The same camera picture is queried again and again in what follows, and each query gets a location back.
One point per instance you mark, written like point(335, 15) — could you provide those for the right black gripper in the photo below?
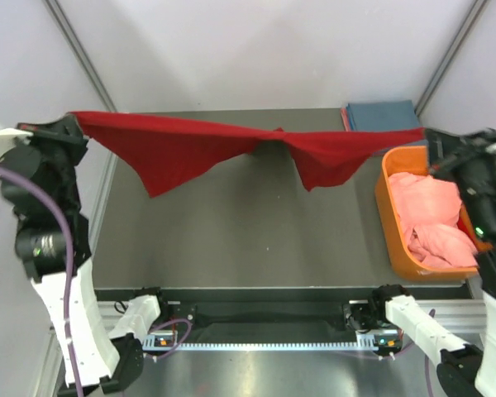
point(447, 150)

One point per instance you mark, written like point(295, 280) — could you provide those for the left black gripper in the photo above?
point(64, 131)

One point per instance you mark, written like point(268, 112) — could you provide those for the red t shirt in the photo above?
point(166, 152)

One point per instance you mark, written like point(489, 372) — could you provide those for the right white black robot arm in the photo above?
point(463, 368)

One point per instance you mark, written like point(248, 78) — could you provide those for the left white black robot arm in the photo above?
point(52, 243)

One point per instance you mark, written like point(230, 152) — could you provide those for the crumpled pink t shirt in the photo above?
point(429, 210)

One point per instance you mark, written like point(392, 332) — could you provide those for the orange plastic bin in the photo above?
point(413, 159)

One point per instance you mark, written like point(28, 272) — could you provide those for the folded blue t shirt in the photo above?
point(382, 116)

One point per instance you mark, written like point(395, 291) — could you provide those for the folded pink t shirt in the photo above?
point(345, 120)

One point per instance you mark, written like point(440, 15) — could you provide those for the left aluminium frame post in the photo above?
point(67, 30)

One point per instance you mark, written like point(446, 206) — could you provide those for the aluminium frame post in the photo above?
point(467, 25)
point(67, 30)

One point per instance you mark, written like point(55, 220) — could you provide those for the right aluminium frame post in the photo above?
point(467, 25)

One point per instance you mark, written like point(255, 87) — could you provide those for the grey slotted cable duct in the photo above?
point(161, 342)

